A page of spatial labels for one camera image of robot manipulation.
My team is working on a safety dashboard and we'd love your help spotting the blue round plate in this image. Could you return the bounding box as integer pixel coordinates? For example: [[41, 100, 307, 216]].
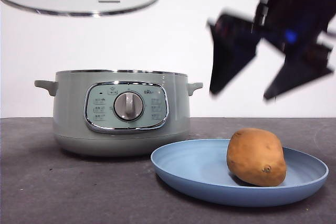
[[150, 138, 329, 208]]

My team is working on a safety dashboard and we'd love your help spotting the brown potato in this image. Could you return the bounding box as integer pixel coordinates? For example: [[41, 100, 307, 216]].
[[226, 127, 287, 187]]

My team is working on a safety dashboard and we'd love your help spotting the pale green electric steamer pot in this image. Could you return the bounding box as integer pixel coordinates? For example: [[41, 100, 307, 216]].
[[34, 69, 204, 157]]

